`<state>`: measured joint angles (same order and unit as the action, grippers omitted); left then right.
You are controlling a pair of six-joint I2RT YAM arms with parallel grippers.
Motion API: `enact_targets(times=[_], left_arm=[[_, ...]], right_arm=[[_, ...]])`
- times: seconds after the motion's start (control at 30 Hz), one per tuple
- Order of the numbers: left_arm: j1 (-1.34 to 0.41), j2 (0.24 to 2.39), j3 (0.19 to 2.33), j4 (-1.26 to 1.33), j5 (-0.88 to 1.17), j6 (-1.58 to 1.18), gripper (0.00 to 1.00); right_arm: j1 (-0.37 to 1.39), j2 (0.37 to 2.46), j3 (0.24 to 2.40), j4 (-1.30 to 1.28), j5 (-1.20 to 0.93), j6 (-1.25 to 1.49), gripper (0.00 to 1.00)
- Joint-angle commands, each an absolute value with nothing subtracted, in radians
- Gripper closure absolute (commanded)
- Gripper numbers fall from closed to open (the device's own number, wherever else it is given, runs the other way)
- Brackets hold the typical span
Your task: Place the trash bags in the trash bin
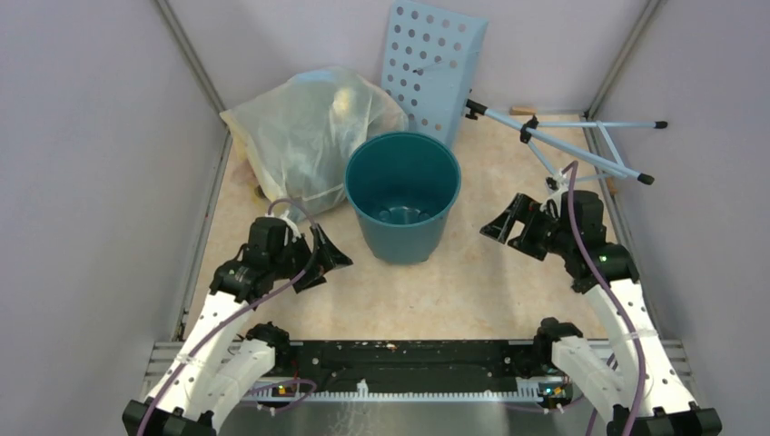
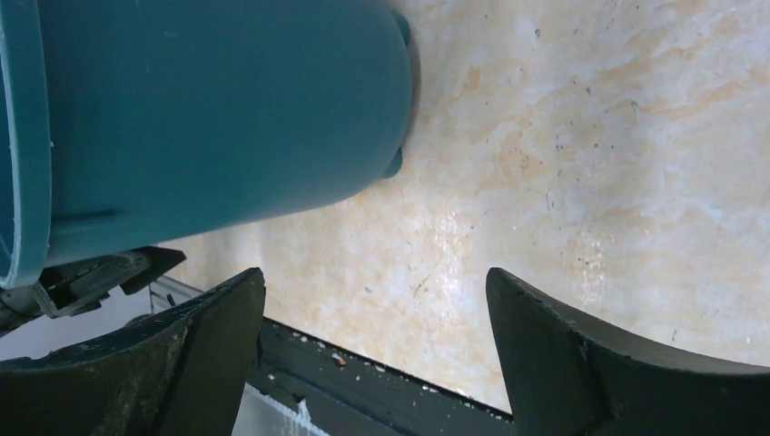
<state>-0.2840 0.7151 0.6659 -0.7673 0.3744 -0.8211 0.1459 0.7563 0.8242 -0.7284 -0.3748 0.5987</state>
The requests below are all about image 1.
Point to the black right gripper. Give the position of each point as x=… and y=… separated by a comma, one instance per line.
x=522, y=208

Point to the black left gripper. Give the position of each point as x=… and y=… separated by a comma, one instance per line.
x=328, y=257

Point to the translucent white plastic bag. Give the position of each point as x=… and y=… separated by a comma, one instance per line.
x=299, y=136

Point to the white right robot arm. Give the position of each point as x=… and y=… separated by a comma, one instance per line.
x=640, y=392

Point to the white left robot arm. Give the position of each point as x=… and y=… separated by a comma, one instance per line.
x=204, y=383

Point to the teal plastic trash bin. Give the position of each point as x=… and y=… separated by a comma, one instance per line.
x=402, y=186

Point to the light blue folding stand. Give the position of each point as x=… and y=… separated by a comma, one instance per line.
x=529, y=131

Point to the small wooden block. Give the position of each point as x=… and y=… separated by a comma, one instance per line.
x=522, y=110

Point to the light blue perforated panel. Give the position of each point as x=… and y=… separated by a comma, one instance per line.
x=429, y=64

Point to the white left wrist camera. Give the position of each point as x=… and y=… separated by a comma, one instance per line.
x=295, y=231

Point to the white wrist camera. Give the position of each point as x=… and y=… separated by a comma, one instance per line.
x=558, y=185
x=295, y=231

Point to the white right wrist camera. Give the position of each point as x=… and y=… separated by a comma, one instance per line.
x=558, y=185

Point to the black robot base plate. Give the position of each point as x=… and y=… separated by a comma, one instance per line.
x=431, y=367

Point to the white toothed cable rail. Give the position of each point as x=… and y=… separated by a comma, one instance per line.
x=391, y=396

